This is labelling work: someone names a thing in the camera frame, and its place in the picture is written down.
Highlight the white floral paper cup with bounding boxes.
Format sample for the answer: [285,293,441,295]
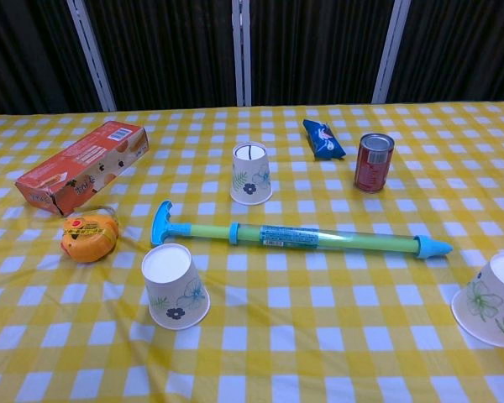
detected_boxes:
[450,250,504,348]
[141,243,212,331]

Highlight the yellow checkered tablecloth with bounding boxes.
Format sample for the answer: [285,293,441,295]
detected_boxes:
[0,99,504,403]

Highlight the paper cup with black line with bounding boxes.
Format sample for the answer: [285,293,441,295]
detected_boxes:
[229,141,274,207]

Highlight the blue green water pump toy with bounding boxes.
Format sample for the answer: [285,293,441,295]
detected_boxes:
[150,200,454,262]

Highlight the blue snack packet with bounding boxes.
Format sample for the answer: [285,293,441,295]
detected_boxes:
[302,118,347,160]

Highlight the red drink can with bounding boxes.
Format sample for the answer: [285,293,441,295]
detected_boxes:
[354,133,396,194]

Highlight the orange cardboard box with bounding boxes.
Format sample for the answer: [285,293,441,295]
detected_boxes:
[15,120,150,217]

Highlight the orange round toy with string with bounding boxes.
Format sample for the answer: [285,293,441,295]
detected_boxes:
[60,205,121,264]

